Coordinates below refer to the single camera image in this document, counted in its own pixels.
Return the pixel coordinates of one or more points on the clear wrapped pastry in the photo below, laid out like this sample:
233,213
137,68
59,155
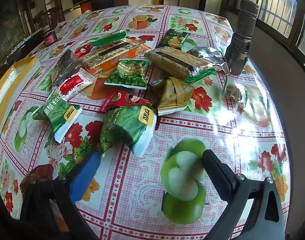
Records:
251,101

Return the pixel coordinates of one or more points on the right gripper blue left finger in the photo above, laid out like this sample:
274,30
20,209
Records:
82,174

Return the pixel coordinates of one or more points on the grey foil snack bag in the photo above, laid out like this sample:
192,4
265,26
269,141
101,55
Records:
67,66

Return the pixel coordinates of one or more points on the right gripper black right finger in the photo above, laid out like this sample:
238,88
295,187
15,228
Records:
220,174

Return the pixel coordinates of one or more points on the pink label jar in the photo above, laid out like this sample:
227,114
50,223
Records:
50,37

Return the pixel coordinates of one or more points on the orange cracker pack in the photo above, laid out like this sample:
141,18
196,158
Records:
108,56

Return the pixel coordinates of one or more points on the floral plastic tablecloth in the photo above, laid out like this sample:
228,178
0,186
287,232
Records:
124,199

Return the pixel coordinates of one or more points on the dark green chip packet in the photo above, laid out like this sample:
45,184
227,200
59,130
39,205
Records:
173,38

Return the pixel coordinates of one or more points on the red face snack packet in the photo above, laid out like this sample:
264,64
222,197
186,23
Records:
118,98

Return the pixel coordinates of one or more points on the green garlic pea packet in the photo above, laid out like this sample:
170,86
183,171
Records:
129,74

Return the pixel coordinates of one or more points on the dark red foil packet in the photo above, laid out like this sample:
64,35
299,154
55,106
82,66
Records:
40,173

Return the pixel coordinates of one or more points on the black stripe cracker pack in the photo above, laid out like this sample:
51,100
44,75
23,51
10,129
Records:
179,64

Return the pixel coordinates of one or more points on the silver foil snack bag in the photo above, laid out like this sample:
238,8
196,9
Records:
212,56

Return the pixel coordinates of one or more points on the grey metal flashlight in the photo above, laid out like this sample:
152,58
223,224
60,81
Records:
237,52

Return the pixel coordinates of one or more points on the green pea packet yellow logo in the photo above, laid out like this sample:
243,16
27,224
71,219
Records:
131,125

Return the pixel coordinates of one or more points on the red white sachet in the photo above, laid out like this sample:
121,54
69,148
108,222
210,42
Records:
74,84

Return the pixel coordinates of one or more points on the gold woven snack packet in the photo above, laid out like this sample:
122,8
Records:
174,94

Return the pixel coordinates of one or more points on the green end cracker pack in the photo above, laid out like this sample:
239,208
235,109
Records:
109,38

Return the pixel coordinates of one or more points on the yellow rimmed white tray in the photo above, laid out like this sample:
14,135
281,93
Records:
13,82

